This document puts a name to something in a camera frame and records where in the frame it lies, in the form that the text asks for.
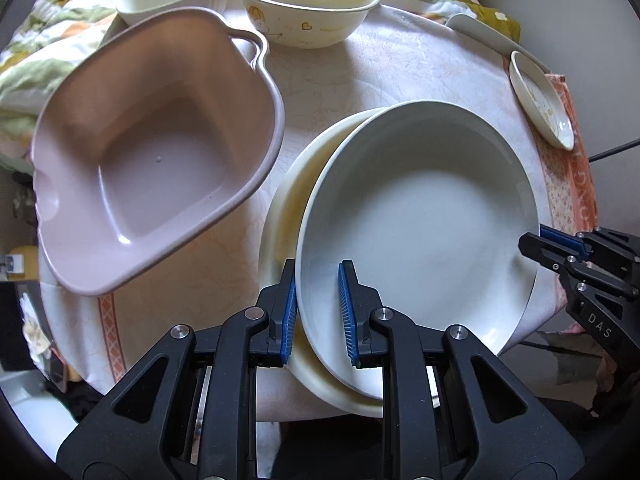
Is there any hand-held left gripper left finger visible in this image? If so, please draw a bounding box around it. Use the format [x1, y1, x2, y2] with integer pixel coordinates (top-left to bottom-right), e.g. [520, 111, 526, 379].
[56, 259, 301, 480]

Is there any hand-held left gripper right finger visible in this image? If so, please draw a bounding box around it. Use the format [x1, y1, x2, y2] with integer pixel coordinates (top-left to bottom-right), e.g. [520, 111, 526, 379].
[337, 260, 586, 480]

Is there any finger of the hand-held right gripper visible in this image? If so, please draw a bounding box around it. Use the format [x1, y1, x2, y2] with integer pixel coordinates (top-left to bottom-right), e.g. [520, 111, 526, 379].
[576, 226, 640, 267]
[518, 225, 591, 273]

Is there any cream round plate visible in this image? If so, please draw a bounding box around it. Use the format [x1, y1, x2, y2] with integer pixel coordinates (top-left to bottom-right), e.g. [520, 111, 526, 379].
[257, 107, 386, 418]

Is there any white round plate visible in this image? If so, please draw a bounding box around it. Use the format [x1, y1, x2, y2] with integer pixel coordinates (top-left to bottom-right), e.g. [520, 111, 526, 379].
[295, 100, 543, 403]

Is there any small cream printed saucer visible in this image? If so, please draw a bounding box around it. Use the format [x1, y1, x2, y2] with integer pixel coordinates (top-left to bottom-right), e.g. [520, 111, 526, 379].
[509, 51, 576, 152]

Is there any pink plastic basin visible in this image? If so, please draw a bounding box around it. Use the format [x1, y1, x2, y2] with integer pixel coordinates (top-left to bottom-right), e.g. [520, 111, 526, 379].
[30, 6, 286, 297]

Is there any cream bowl with cartoon print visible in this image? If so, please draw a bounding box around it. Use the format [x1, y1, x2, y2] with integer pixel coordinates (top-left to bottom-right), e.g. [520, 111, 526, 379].
[235, 0, 382, 49]

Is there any orange bordered floral tablecloth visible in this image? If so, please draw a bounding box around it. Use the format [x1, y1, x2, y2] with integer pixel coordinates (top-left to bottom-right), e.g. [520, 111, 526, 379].
[37, 0, 601, 423]

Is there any floral quilted blanket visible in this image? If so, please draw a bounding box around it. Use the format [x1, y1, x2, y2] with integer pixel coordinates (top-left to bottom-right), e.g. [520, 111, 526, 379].
[0, 0, 523, 166]

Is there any black cable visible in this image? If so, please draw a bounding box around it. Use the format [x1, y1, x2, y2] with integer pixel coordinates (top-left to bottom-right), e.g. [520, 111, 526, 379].
[587, 140, 640, 163]

